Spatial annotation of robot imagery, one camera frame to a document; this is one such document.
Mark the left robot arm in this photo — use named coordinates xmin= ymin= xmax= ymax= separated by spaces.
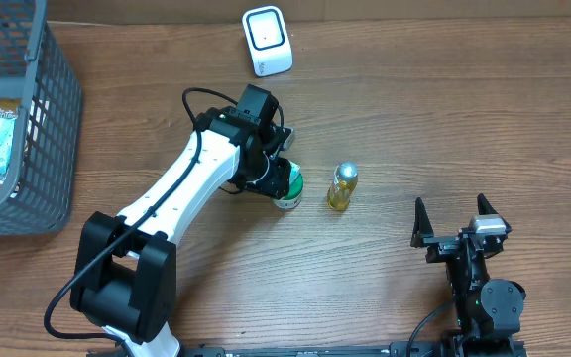
xmin=69 ymin=85 xmax=303 ymax=356

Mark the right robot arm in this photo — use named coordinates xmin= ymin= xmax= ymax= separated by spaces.
xmin=405 ymin=194 xmax=526 ymax=356

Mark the grey plastic mesh basket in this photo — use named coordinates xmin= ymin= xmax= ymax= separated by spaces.
xmin=0 ymin=0 xmax=83 ymax=236

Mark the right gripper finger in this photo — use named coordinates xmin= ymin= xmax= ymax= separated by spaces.
xmin=410 ymin=197 xmax=434 ymax=248
xmin=477 ymin=193 xmax=512 ymax=233

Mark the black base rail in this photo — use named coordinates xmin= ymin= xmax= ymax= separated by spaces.
xmin=87 ymin=342 xmax=528 ymax=357

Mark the yellow liquid bottle silver cap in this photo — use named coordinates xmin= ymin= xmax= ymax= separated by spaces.
xmin=327 ymin=162 xmax=358 ymax=211

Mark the green lid white jar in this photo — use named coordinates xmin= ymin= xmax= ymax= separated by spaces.
xmin=273 ymin=162 xmax=304 ymax=209

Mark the white barcode scanner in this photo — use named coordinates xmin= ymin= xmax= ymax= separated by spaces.
xmin=242 ymin=5 xmax=293 ymax=77

